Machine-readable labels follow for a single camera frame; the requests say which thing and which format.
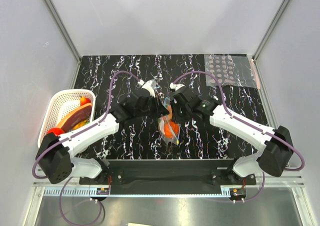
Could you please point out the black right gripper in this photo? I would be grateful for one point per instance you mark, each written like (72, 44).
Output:
(175, 105)

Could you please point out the connector board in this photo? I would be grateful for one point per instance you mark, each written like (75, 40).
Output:
(238, 193)
(103, 190)

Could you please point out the orange pumpkin toy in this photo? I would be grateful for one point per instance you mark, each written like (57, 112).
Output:
(171, 129)

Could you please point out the red tomato toy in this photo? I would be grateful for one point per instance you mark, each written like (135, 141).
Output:
(56, 131)

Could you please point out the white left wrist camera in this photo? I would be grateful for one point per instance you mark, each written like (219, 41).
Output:
(150, 86)

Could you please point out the red pepper toy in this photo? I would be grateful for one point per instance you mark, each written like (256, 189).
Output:
(84, 100)

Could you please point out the clear zip bag blue zipper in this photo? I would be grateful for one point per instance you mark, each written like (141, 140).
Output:
(162, 121)

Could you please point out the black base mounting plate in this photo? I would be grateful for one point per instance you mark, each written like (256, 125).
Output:
(180, 177)

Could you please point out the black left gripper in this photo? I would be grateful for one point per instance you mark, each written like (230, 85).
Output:
(160, 111)

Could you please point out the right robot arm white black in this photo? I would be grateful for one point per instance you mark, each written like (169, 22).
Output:
(272, 153)

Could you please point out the right connector board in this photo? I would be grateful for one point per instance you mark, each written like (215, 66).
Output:
(238, 193)

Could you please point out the yellow orange fruit toy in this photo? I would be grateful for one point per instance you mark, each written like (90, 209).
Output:
(79, 125)

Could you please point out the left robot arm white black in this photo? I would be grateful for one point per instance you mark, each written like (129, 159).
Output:
(57, 155)

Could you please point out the peach toy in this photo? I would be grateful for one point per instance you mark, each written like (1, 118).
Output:
(170, 115)

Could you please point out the clear bags pink dots stack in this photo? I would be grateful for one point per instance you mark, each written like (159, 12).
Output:
(231, 69)

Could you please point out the left connector board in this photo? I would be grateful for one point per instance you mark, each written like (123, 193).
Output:
(103, 190)

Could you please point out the white plastic basket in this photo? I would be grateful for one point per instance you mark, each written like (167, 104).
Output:
(62, 103)

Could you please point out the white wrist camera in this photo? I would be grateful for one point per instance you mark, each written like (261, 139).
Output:
(174, 87)
(150, 86)

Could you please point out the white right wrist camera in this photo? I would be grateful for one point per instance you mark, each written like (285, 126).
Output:
(174, 87)

